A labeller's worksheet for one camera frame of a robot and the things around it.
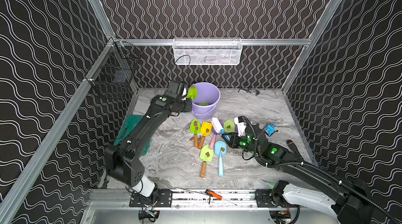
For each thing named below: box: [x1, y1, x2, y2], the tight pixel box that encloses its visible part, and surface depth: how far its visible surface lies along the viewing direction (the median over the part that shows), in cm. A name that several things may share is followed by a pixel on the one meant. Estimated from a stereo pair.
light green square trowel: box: [199, 144, 215, 179], surface depth 90 cm
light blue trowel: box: [214, 140, 228, 177], surface depth 90 cm
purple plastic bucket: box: [191, 82, 221, 120], surface depth 100 cm
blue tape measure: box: [262, 122, 279, 137], surface depth 97 cm
